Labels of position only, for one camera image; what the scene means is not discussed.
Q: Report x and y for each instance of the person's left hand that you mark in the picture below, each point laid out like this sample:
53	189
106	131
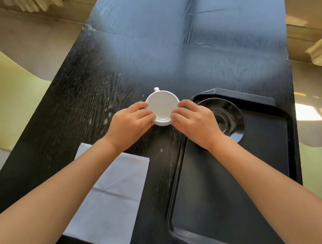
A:
125	126

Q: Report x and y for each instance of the person's right hand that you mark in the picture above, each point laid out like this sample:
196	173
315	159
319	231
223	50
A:
198	125

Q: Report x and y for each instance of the person's right fingers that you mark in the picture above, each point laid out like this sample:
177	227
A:
181	115

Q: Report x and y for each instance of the person's left fingers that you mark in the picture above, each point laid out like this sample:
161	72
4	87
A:
145	114

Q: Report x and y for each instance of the white ceramic cup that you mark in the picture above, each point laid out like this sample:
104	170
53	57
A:
162	105

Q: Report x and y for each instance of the person's left forearm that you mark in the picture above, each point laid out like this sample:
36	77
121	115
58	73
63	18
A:
52	195

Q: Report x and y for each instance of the person's right forearm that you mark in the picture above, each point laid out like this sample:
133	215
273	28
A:
275	202

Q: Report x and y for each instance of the black glossy saucer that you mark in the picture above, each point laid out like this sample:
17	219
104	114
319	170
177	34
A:
231	116

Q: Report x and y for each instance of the white cloth napkin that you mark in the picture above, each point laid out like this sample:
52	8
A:
113	204

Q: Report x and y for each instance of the black plastic tray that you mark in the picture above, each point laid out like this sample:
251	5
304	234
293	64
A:
227	199

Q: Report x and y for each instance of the pale green chair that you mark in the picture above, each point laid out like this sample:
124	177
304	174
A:
11	104
317	169

